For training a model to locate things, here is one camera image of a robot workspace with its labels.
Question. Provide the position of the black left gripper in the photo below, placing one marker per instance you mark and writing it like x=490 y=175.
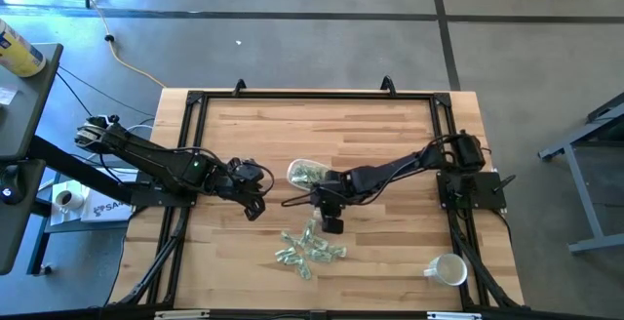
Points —
x=239 y=192

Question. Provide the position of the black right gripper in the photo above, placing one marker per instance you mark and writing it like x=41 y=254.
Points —
x=334 y=193

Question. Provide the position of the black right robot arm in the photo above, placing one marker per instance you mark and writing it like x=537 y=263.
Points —
x=390 y=169

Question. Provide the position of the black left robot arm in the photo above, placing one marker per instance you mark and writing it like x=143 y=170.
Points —
x=146 y=156

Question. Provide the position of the clear plastic container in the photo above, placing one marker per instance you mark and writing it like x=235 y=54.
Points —
x=291 y=169

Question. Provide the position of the white patterned mug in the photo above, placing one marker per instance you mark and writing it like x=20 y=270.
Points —
x=453 y=268

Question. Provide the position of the white printed paper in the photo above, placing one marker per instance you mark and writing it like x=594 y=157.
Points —
x=102 y=210

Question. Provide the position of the white coffee cup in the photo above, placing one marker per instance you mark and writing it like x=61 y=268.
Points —
x=66 y=199

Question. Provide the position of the black computer mouse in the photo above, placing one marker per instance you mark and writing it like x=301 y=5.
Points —
x=11 y=188

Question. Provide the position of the dark grey side desk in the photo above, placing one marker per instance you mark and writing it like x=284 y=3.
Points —
x=29 y=105

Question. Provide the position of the white paper note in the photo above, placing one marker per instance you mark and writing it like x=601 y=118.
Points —
x=7 y=95

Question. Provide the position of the yellow wipes canister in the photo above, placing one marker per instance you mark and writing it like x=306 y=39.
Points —
x=19 y=54

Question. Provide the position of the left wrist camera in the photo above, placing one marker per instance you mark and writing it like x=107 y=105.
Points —
x=246 y=170

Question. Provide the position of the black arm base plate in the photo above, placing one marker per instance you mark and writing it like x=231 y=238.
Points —
x=146 y=198
x=487 y=188

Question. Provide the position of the black frame bracket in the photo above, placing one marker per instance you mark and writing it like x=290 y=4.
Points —
x=239 y=88
x=388 y=86

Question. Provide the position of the black aluminium table frame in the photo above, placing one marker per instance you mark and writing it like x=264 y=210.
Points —
x=317 y=95

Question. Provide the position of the white metal bracket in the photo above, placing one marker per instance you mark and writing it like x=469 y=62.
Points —
x=180 y=315
x=453 y=315

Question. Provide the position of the grey metal table frame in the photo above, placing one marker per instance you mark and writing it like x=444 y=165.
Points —
x=580 y=198

